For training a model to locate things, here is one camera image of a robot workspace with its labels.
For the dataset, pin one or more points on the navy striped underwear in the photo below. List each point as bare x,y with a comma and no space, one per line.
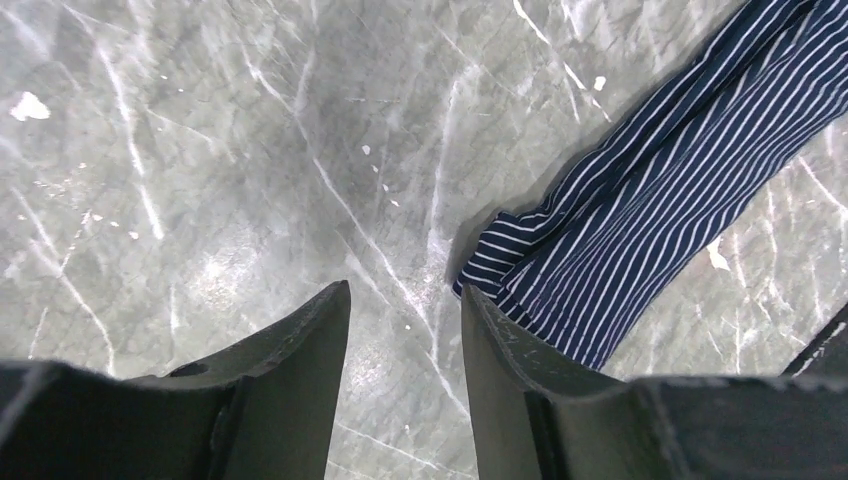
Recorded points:
579,269

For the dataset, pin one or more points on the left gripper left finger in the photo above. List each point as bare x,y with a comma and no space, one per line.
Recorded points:
262,408

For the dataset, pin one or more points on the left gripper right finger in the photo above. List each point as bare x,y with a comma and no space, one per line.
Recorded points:
536,414

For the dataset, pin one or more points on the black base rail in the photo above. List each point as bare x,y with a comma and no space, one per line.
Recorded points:
826,354

